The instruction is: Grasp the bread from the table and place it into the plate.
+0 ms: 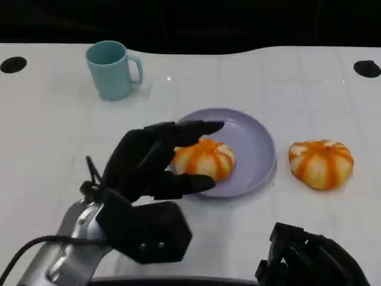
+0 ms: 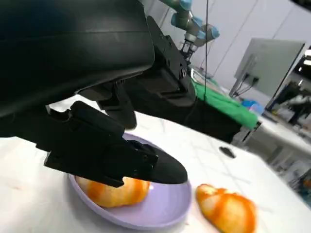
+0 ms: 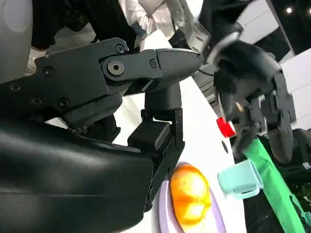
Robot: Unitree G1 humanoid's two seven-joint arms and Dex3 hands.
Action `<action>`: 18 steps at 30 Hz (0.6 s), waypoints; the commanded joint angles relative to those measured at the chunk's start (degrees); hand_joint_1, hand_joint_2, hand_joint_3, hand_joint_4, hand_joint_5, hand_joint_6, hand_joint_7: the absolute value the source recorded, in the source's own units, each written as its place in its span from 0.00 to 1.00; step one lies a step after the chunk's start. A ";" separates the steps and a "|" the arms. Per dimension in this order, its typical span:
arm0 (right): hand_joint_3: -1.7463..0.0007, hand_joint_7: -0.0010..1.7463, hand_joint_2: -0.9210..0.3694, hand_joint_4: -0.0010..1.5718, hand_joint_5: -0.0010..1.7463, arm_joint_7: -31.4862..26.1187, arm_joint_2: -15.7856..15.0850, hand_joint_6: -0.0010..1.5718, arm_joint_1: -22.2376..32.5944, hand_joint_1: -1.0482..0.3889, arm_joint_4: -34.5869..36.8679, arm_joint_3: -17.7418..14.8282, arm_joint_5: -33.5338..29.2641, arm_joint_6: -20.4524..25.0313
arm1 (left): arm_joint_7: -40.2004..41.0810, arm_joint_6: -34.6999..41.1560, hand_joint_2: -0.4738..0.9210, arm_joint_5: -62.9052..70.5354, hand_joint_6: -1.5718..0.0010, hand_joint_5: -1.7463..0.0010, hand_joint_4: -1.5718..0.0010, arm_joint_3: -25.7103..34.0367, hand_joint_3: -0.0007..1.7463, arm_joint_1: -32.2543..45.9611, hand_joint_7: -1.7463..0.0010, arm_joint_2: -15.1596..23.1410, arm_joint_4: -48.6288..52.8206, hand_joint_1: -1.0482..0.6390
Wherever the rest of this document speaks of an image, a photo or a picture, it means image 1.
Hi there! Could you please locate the short black wrist cable loop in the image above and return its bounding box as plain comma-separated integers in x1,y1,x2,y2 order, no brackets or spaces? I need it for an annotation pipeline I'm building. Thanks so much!
78,155,104,204

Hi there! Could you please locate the lilac plate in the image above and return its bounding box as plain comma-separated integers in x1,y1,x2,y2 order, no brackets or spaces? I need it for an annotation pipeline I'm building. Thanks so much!
166,108,277,201

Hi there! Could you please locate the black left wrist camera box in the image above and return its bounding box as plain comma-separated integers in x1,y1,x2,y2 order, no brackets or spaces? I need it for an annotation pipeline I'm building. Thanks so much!
95,190,193,265

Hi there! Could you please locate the pale green mug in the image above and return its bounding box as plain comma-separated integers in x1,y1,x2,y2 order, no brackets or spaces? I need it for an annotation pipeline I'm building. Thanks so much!
85,41,144,101

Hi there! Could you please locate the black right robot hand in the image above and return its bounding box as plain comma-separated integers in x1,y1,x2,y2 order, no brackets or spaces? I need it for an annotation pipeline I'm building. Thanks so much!
254,222,372,286

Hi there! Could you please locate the orange white toy bread roll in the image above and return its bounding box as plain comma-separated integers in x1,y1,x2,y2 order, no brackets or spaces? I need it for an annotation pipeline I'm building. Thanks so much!
171,138,236,183
288,139,355,191

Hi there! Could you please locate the long black arm cable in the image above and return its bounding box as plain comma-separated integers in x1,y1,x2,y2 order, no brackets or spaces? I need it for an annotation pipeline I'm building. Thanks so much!
0,234,105,286

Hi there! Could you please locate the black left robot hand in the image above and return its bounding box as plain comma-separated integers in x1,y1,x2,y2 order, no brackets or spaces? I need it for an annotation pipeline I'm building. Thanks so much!
100,120,226,204

